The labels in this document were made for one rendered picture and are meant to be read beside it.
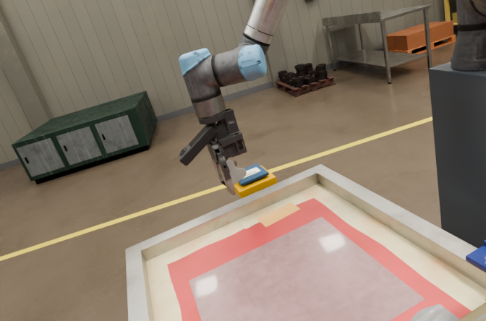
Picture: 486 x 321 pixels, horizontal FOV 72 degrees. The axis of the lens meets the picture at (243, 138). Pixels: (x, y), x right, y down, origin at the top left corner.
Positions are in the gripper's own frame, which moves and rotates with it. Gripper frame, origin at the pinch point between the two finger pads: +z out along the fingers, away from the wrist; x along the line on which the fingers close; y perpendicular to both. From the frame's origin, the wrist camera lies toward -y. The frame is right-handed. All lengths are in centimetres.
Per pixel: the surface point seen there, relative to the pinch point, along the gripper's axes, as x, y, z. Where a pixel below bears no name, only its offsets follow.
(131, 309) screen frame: -20.7, -28.4, 5.7
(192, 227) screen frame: -1.7, -11.9, 5.7
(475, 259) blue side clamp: -48, 26, 5
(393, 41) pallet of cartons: 447, 471, 76
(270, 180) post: 12.6, 16.5, 10.0
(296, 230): -16.7, 9.8, 9.2
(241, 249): -14.0, -3.7, 9.2
